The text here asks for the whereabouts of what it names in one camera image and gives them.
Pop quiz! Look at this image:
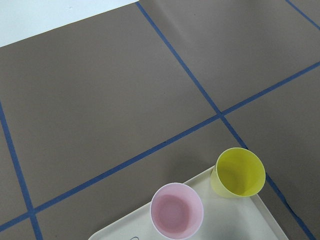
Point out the pink plastic cup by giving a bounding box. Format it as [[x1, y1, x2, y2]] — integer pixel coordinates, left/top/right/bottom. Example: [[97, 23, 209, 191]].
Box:
[[149, 182, 204, 240]]

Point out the yellow plastic cup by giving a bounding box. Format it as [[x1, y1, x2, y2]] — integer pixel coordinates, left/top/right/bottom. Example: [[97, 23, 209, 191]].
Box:
[[210, 147, 266, 198]]

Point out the cream plastic tray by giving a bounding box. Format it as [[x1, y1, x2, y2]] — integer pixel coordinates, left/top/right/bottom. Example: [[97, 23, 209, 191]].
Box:
[[90, 168, 288, 240]]

